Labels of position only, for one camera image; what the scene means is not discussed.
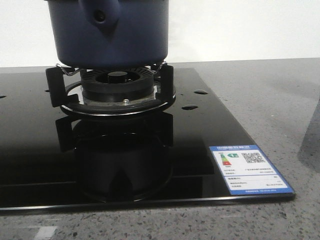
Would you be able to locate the blue cooking pot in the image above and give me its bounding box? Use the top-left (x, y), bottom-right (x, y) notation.
top-left (47, 0), bottom-right (169, 69)

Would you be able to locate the black glass gas stove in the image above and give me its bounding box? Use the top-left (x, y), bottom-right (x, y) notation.
top-left (0, 68), bottom-right (295, 213)

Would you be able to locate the right black pot support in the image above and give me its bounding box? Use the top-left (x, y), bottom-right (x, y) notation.
top-left (45, 62), bottom-right (176, 117)

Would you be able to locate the right black gas burner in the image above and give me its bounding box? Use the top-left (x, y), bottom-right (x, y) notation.
top-left (81, 67), bottom-right (154, 103)

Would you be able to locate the blue energy label sticker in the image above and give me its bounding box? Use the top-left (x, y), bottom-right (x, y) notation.
top-left (209, 145), bottom-right (294, 196)

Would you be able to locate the metal wire pot ring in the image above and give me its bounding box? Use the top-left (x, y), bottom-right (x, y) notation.
top-left (55, 60), bottom-right (168, 76)

